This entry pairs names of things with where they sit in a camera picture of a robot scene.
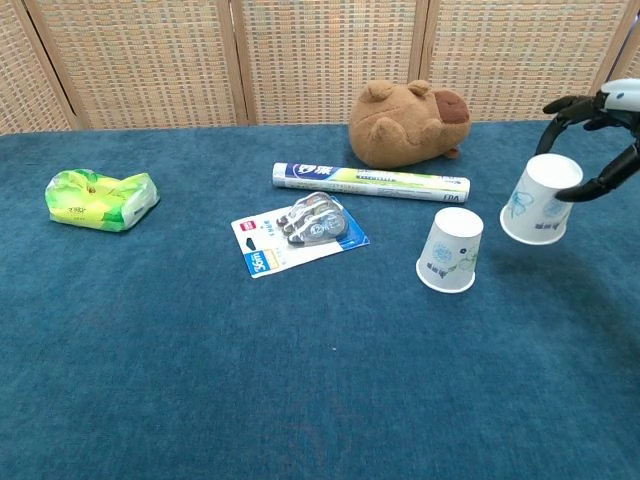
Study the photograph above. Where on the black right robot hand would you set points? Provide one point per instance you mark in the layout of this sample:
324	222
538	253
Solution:
617	102

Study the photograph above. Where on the white paper cup blue print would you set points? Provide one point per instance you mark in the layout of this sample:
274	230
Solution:
537	200
450	250

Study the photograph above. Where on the woven folding screen panel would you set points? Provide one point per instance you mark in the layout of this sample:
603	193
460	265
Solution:
22	75
145	60
520	55
631	65
325	55

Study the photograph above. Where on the brown capybara plush toy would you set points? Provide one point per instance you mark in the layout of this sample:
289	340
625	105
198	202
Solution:
400	132

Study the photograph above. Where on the toothpaste box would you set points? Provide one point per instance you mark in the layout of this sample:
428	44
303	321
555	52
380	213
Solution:
370	181

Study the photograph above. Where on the correction tape blister pack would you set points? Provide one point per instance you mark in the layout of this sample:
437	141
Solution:
305	235

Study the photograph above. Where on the blue velvet tablecloth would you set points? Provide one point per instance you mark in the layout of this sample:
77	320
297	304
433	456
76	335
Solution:
250	375

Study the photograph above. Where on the green tissue pack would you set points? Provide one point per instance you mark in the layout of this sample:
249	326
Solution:
95	202

